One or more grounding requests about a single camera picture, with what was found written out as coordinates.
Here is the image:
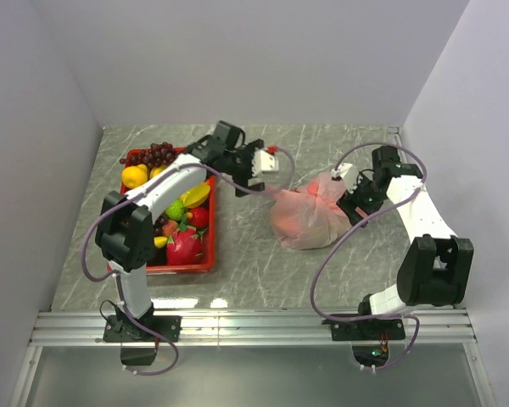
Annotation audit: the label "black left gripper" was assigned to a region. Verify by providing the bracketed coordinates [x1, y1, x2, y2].
[225, 141, 266, 197]

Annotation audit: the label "yellow fake star fruit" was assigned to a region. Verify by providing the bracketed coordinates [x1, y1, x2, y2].
[180, 182, 211, 209]

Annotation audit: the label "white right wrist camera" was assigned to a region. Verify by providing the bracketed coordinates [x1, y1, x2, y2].
[331, 162, 359, 193]

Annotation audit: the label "pink fake dragon fruit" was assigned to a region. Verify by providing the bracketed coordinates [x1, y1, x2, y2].
[166, 226, 204, 265]

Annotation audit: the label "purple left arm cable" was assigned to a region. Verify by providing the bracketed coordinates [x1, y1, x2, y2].
[80, 146, 297, 377]

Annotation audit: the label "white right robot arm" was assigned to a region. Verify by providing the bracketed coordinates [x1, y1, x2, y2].
[325, 143, 474, 342]

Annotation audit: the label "pink plastic bag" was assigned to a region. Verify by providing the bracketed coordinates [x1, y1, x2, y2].
[270, 172, 351, 250]

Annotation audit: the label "yellow fake lemon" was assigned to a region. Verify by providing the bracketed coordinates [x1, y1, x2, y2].
[121, 164, 148, 189]

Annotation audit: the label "aluminium mounting rail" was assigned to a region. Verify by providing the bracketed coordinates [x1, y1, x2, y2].
[29, 308, 477, 347]

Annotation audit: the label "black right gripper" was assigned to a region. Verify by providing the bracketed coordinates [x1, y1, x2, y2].
[336, 172, 387, 229]

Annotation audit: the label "red fake grapes bunch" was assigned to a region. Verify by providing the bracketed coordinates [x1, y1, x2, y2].
[120, 142, 180, 169]

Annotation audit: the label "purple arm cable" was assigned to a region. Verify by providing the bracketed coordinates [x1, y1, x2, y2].
[310, 142, 428, 372]
[80, 146, 297, 377]

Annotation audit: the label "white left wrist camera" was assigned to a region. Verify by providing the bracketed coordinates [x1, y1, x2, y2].
[251, 148, 279, 177]

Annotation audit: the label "yellow fake banana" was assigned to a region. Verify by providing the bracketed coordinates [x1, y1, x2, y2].
[154, 236, 168, 249]

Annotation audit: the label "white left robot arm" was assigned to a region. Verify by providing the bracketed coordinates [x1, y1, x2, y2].
[88, 121, 277, 342]

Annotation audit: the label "red plastic tray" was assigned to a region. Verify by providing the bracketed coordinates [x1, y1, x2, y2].
[119, 147, 218, 276]

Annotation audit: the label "green round fake fruit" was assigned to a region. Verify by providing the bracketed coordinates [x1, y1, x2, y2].
[165, 199, 187, 222]

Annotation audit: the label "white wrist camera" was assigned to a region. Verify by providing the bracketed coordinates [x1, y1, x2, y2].
[331, 162, 359, 193]
[251, 148, 279, 177]

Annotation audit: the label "dark purple fake grapes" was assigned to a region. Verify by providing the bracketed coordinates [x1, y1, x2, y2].
[153, 214, 169, 237]

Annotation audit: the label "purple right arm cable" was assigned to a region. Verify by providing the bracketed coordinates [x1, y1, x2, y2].
[310, 142, 428, 372]

